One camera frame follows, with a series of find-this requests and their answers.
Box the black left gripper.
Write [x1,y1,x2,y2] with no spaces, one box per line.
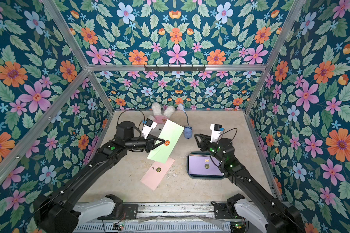
[123,134,165,154]

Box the light green envelope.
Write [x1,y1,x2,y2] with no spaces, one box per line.
[147,120,184,163]

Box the lilac purple envelope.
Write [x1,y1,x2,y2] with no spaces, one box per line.
[188,154,224,177]

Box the pink envelope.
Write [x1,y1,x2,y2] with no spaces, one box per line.
[141,158,175,190]

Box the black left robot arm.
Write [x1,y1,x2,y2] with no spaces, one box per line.
[33,121,167,233]

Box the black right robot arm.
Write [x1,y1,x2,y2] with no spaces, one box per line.
[194,134,305,233]

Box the dark teal storage box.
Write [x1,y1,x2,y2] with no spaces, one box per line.
[186,150,226,180]

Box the blue cat desk lamp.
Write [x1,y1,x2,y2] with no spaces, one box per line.
[178,104,193,139]

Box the white plush bunny toy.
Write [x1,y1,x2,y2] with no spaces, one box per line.
[148,103,176,124]

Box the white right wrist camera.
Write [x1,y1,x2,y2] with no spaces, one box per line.
[210,124,224,143]

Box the black wall hook rail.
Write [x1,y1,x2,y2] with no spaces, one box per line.
[144,65,206,72]

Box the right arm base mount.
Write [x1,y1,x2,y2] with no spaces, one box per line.
[211,194,268,233]

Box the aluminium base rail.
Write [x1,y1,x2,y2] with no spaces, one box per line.
[52,202,301,233]

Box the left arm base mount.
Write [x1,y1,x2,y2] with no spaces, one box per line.
[73,195,139,225]

